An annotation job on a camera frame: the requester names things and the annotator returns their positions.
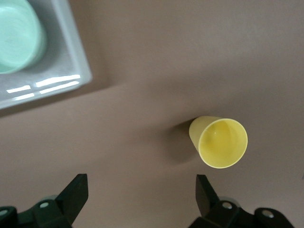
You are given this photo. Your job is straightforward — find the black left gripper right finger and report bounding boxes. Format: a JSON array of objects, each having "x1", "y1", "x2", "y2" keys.
[{"x1": 188, "y1": 174, "x2": 295, "y2": 228}]

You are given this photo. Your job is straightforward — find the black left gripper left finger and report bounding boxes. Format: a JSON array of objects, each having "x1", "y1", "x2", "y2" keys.
[{"x1": 0, "y1": 173, "x2": 89, "y2": 228}]

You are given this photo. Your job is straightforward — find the mint green bowl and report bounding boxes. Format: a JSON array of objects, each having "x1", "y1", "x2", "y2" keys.
[{"x1": 0, "y1": 0, "x2": 48, "y2": 75}]

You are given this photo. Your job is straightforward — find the translucent white plastic box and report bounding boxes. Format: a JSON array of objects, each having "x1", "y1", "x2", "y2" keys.
[{"x1": 0, "y1": 0, "x2": 93, "y2": 110}]

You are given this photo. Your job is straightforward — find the yellow plastic cup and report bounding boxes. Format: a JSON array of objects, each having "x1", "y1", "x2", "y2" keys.
[{"x1": 189, "y1": 115, "x2": 248, "y2": 169}]

